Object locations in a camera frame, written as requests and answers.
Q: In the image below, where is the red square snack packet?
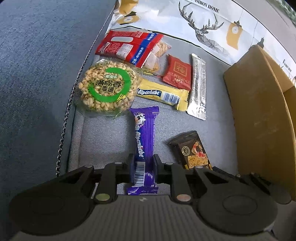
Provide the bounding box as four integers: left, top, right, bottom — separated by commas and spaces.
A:
163, 55, 192, 91

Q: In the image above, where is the silver stick sachet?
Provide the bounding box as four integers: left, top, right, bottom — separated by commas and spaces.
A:
187, 53, 206, 121

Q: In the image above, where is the brown cardboard box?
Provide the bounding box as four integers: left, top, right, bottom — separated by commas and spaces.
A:
223, 45, 295, 200

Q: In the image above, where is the yellow Alpenliebe candy bar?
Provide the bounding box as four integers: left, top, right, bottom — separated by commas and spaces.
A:
137, 79, 189, 111

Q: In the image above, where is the purple Alpenliebe candy bar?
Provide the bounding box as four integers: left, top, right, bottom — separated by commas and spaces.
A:
127, 106, 159, 195

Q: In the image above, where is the red peanut snack bag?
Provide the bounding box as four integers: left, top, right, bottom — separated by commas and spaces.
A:
95, 30, 171, 72

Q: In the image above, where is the round puffed grain cake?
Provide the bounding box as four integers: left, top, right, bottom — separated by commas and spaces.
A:
74, 58, 142, 117

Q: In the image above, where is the grey deer print cloth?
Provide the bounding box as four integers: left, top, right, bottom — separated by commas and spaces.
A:
68, 1, 295, 173

